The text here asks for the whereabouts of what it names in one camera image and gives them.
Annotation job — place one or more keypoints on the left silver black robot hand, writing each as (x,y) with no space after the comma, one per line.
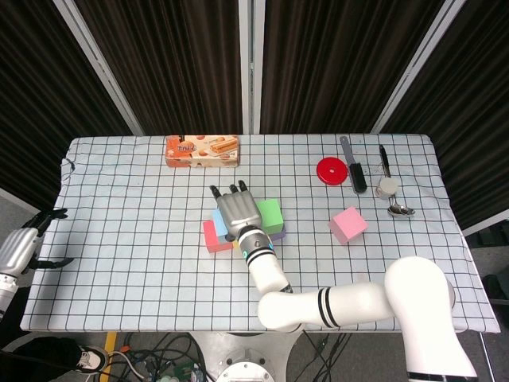
(16,250)

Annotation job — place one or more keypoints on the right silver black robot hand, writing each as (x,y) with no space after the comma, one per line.
(238,213)

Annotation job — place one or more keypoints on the light blue foam cube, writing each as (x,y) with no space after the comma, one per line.
(218,224)

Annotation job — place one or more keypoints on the green foam cube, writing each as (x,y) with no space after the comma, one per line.
(270,215)

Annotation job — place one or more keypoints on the yellow foam cube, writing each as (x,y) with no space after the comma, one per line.
(236,244)

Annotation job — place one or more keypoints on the red foam cube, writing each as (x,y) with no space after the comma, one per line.
(212,238)

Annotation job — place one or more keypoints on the purple foam cube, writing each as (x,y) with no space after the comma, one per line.
(279,235)

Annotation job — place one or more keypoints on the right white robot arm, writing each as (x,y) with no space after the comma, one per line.
(358,302)

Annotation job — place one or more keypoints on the orange wafer snack box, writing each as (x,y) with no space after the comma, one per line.
(203,151)

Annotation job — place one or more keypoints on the red round disc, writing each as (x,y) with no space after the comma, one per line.
(332,171)

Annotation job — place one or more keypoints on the pink foam cube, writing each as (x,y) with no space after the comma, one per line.
(348,223)

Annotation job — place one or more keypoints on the black trouser leg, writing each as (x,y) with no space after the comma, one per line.
(40,358)

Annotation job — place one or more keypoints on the white black-checked tablecloth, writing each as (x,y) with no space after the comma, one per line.
(139,294)

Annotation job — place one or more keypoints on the black and white sneaker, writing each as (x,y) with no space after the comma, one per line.
(91,358)

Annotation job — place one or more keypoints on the orange plug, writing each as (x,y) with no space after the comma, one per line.
(124,349)

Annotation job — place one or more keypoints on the small white jar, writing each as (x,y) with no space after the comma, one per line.
(387,187)

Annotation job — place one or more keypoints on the dark pleated curtain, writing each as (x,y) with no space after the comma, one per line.
(171,59)
(330,59)
(40,99)
(469,99)

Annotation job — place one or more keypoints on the black pen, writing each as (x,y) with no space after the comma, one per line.
(384,159)

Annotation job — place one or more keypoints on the metal spoon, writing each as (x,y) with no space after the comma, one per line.
(401,211)

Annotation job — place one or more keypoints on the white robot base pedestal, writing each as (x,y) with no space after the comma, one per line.
(244,358)

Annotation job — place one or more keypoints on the white frame post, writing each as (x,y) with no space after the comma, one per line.
(251,59)
(100,67)
(416,67)

